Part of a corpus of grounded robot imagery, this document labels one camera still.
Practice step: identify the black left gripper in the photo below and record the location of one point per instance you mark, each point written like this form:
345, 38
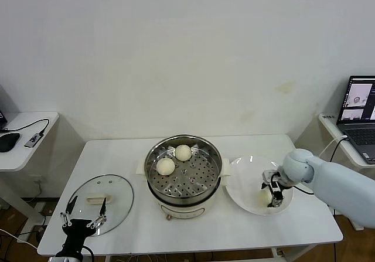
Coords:
78, 227

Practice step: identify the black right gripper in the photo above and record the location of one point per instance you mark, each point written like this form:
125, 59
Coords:
276, 190

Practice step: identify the white steamed baozi bun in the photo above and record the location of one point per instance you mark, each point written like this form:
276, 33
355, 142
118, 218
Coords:
183, 153
165, 166
262, 199

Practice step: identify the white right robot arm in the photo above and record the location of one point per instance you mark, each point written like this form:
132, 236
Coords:
337, 180

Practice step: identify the perforated steel steamer basket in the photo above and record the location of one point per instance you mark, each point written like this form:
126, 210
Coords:
193, 183

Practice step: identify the white round plate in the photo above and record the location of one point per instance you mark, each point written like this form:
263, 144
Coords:
246, 180

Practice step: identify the grey usb hub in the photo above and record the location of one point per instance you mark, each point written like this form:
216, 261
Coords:
33, 140

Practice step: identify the white side table with mouse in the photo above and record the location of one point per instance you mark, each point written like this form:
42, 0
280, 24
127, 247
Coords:
17, 156

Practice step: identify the cream electric cooking pot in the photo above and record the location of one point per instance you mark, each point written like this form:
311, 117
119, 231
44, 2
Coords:
181, 210

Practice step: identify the white side table with label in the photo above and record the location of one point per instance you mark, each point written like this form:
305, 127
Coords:
328, 125

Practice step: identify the black computer mouse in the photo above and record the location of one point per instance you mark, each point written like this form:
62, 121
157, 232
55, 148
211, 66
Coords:
8, 142

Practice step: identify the grey open laptop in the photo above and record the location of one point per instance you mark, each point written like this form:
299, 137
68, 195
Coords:
357, 133

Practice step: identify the dark screen device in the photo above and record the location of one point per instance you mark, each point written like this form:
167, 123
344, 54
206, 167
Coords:
2, 118

